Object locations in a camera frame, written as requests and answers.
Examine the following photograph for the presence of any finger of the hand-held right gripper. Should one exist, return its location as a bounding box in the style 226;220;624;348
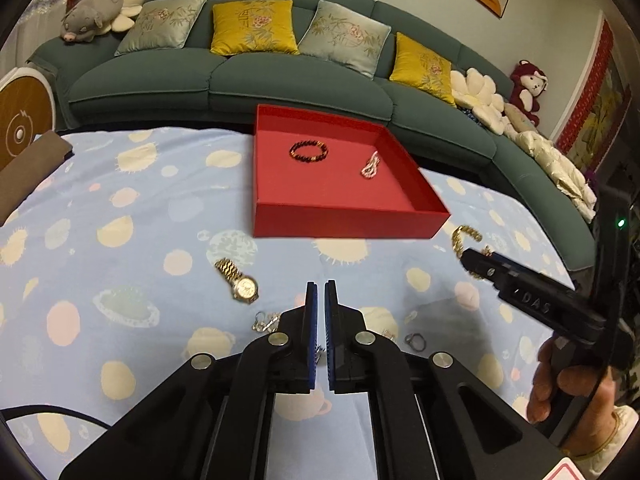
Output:
459;248;507;287

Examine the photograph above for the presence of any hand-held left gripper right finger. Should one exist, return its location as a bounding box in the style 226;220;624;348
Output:
324;279;577;480

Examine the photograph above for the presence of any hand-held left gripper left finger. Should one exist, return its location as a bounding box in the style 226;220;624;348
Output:
59;281;320;480

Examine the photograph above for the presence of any gold chain bracelet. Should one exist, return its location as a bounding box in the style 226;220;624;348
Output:
451;225;493;273

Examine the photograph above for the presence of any red jewelry box tray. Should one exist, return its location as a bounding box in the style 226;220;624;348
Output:
252;103;451;239

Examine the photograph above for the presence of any person's right forearm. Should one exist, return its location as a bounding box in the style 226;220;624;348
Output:
575;405;638;480

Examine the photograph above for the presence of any person's right hand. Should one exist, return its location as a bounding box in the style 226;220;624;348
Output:
527;334;623;457

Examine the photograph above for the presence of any gold wrist watch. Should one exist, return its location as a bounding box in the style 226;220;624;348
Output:
214;258;260;305

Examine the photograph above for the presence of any cream quilted blanket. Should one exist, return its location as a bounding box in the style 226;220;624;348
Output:
504;103;599;225

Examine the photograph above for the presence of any red white card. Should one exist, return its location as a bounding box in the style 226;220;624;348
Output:
544;458;591;480

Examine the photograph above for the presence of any dark red plush monkey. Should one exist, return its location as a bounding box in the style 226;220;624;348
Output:
509;59;549;127

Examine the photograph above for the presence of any blue planet print blanket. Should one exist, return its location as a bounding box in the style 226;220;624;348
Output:
0;127;582;480

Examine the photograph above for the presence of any yellow embroidered cushion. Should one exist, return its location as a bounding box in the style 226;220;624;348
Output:
389;32;457;107
210;0;300;56

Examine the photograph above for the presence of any teal green sofa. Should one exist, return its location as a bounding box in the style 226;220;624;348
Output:
27;0;598;271

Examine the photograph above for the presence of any pale green embroidered cushion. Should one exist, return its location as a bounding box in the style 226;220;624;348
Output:
114;0;211;57
298;0;392;79

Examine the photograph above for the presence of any brown cloth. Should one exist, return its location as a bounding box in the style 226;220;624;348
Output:
0;129;74;226

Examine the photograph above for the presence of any grey plush pig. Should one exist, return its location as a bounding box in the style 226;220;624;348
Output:
61;0;125;44

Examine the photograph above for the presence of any silver chain jewelry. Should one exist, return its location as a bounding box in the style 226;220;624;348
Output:
251;311;283;333

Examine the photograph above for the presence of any dark beaded bracelet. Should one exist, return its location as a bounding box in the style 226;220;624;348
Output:
289;140;332;164

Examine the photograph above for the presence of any red bordered wall hanging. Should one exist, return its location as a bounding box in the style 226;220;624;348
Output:
556;17;632;173

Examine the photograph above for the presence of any black cable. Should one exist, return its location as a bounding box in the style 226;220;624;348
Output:
0;405;112;431

